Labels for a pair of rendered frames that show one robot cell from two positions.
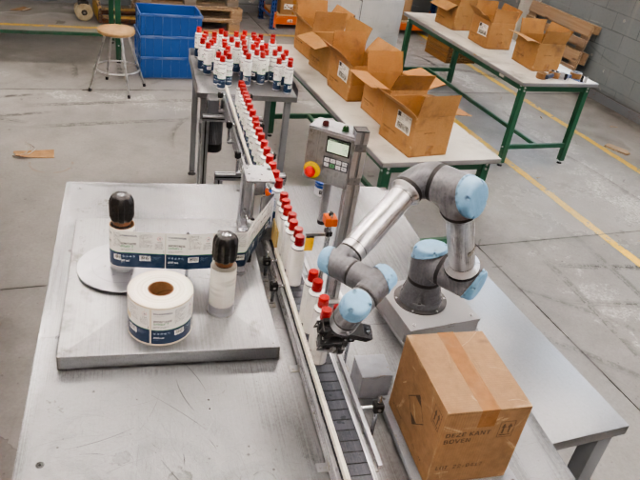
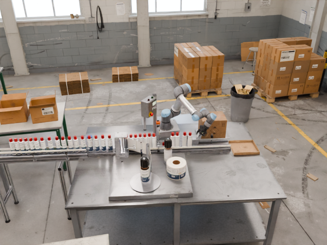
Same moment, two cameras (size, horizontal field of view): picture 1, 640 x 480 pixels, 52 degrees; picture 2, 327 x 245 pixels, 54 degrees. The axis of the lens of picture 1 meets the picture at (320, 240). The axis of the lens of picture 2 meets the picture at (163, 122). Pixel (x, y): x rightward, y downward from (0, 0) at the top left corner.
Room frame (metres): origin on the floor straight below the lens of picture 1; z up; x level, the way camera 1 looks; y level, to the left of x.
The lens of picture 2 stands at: (1.10, 3.03, 2.96)
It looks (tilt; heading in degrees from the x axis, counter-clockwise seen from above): 29 degrees down; 285
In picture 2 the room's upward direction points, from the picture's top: straight up
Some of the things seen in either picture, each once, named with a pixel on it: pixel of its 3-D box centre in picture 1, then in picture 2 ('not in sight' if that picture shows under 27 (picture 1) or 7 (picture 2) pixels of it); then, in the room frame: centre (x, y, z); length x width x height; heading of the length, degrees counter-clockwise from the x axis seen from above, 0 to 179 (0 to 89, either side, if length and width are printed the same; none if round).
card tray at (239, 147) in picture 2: not in sight; (243, 147); (0.97, -0.26, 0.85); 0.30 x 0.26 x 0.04; 18
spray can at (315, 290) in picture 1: (313, 306); (177, 140); (1.73, -0.02, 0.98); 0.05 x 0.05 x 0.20
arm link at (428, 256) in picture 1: (430, 261); (166, 115); (1.95, -0.39, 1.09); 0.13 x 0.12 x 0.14; 54
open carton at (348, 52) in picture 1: (356, 66); not in sight; (4.51, -0.06, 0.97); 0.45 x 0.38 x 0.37; 118
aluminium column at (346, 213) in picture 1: (345, 218); (154, 120); (2.01, -0.07, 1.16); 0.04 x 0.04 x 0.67; 18
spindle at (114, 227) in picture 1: (122, 230); (144, 170); (1.90, 0.67, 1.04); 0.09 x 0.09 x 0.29
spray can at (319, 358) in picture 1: (322, 335); (190, 140); (1.59, -0.05, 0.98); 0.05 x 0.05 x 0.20
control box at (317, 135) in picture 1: (332, 153); (149, 106); (2.05, 0.00, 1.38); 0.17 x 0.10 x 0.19; 73
